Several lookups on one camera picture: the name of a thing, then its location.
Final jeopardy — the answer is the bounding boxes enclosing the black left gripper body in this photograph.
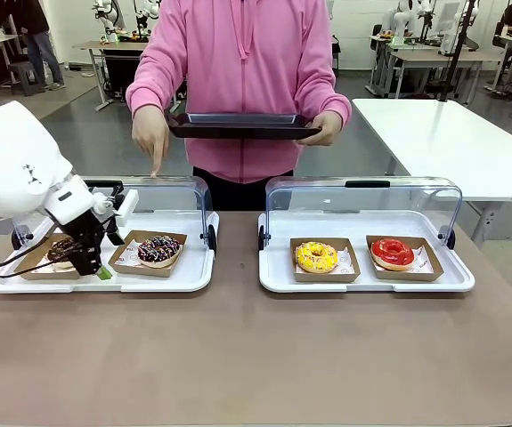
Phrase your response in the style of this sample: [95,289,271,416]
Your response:
[57,209,108,253]

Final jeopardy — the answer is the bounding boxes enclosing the brown cardboard donut box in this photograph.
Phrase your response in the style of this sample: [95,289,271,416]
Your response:
[13,234,88,281]
[289,237,362,284]
[365,234,444,282]
[108,230,189,278]

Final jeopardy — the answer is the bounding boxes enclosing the chocolate donut with colourful sprinkles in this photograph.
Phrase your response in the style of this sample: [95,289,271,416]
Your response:
[137,235,183,269]

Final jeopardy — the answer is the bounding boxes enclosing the dark serving tray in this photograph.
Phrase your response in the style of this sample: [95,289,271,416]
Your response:
[166,112,323,141]

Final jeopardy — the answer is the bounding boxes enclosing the person's left forearm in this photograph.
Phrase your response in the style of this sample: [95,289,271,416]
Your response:
[311,57,353,125]

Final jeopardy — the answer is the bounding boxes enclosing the person's right forearm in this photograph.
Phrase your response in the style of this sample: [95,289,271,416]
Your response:
[125,48,177,117]

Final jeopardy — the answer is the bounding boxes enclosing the chocolate donut with nut crumbs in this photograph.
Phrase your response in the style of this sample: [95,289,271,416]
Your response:
[46,237,81,269]

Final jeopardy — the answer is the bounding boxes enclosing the red glazed donut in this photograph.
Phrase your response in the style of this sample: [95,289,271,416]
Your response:
[370,238,416,271]

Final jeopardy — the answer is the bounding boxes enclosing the background person in jeans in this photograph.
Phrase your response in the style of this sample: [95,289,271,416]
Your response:
[12,0,68,93]

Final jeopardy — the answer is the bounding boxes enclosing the yellow glazed donut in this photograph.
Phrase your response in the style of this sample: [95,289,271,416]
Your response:
[295,240,339,274]

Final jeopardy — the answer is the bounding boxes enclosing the person's right hand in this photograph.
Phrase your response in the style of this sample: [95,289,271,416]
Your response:
[131,106,171,178]

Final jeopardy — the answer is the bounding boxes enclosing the person's left hand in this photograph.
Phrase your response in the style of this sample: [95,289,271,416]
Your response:
[297,110,343,147]

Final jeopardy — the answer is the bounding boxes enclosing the white printed paper liner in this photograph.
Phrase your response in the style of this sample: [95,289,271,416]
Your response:
[294,251,356,275]
[32,260,77,274]
[115,239,181,273]
[372,244,430,272]

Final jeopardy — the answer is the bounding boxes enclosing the clear plastic tray lid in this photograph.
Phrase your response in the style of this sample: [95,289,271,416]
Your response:
[264,176,464,244]
[12,175,215,250]

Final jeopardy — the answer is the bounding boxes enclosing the white display tray base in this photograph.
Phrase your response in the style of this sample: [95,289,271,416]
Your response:
[257,208,476,294]
[0,208,220,294]

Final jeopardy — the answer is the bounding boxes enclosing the white table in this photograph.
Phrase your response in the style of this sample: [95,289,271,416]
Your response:
[352,97,512,244]

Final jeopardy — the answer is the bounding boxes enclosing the black trousers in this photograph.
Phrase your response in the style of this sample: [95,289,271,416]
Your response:
[191,166,295,213]

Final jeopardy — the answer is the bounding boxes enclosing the background grey workbench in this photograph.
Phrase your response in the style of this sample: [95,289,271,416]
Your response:
[369,35,502,106]

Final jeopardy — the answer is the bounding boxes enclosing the black tripod pole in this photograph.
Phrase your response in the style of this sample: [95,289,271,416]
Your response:
[437,0,480,102]

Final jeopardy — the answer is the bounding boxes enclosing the black cabinet under table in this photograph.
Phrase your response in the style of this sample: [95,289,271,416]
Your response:
[102,48,143,97]

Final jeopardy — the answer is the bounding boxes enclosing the dark stool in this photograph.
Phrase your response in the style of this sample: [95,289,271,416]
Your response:
[8,60,45,97]

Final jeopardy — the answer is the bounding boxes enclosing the background table with metal legs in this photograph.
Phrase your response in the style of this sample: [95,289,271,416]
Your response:
[72,40,150,112]

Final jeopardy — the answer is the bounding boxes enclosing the background white robot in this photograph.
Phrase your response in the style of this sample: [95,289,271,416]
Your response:
[93,0,126,45]
[382,0,431,40]
[133,0,164,37]

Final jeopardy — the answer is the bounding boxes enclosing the pink hoodie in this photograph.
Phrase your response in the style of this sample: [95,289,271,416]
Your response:
[125,0,353,184]

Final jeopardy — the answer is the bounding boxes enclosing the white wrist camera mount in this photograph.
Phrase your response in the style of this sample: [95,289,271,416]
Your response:
[93,189,140,227]

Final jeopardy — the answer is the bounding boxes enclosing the black cable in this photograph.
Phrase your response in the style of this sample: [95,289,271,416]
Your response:
[0,220,59,270]
[0,248,78,279]

